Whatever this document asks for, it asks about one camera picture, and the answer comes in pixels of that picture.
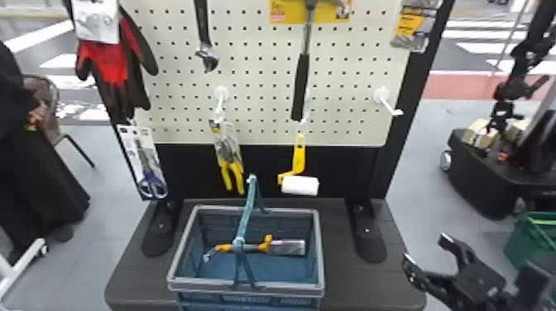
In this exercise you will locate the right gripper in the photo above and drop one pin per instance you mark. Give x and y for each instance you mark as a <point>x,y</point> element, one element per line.
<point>478,282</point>

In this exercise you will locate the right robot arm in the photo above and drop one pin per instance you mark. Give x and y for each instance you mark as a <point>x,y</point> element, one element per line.
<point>506,304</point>

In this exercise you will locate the green basket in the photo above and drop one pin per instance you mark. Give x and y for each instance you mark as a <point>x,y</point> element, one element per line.
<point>532,236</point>

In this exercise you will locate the yellow paint roller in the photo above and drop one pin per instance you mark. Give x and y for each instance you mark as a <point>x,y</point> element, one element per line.
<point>299,184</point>

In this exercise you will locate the blue basket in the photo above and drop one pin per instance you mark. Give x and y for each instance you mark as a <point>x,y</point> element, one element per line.
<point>260,271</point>

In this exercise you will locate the yellow pliers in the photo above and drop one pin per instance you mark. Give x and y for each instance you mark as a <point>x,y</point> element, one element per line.
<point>229,158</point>

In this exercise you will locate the grey tool on yellow card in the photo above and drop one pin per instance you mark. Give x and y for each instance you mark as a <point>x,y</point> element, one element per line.
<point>410,26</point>

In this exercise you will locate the white pegboard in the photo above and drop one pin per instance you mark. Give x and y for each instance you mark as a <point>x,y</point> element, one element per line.
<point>269,95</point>

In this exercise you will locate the blue scissors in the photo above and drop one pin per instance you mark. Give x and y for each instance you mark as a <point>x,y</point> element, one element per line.
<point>145,165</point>

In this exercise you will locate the red and black gloves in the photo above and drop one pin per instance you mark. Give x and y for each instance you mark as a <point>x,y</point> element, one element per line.
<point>108,61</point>

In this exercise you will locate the person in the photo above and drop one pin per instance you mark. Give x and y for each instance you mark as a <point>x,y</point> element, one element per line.
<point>30,182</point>

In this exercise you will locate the chair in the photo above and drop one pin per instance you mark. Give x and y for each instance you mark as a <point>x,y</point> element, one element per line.
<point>45,100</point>

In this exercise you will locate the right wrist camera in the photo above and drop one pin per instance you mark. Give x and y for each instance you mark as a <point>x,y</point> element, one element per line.
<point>536,288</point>

